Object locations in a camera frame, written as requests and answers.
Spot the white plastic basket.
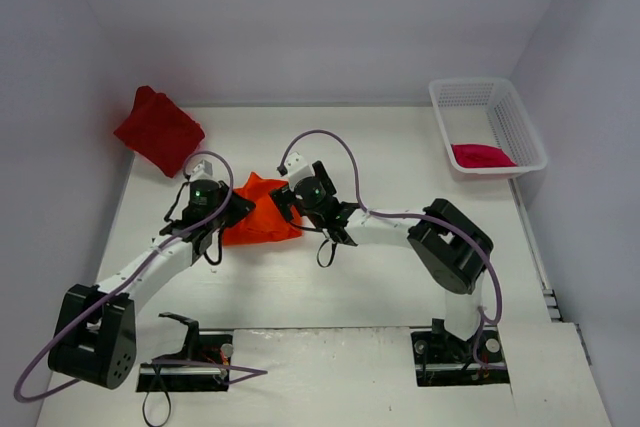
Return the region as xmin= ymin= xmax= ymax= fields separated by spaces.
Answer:
xmin=429 ymin=77 xmax=548 ymax=181

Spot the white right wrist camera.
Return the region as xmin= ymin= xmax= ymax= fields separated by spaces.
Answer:
xmin=276 ymin=152 xmax=314 ymax=186

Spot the magenta t shirt in basket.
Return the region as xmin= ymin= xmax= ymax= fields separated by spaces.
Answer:
xmin=451 ymin=144 xmax=517 ymax=169

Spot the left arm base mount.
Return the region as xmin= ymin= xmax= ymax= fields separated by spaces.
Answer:
xmin=136 ymin=312 xmax=233 ymax=393

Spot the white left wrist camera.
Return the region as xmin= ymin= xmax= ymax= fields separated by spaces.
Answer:
xmin=186 ymin=160 xmax=213 ymax=182

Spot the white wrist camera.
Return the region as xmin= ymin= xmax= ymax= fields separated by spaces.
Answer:
xmin=276 ymin=152 xmax=314 ymax=186
xmin=186 ymin=160 xmax=213 ymax=182

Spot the folded dark red t shirt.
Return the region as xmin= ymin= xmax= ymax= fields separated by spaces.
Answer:
xmin=114 ymin=86 xmax=205 ymax=178

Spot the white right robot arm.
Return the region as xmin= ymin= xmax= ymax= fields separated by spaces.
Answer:
xmin=270 ymin=153 xmax=494 ymax=359

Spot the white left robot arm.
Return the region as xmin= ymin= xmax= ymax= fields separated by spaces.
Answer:
xmin=47 ymin=179 xmax=256 ymax=390

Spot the black cable loop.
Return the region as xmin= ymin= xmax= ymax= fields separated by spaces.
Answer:
xmin=141 ymin=389 xmax=174 ymax=426

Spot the orange t shirt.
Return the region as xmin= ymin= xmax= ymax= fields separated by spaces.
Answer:
xmin=222 ymin=172 xmax=303 ymax=247

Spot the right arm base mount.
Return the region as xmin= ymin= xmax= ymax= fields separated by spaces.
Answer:
xmin=411 ymin=319 xmax=510 ymax=388

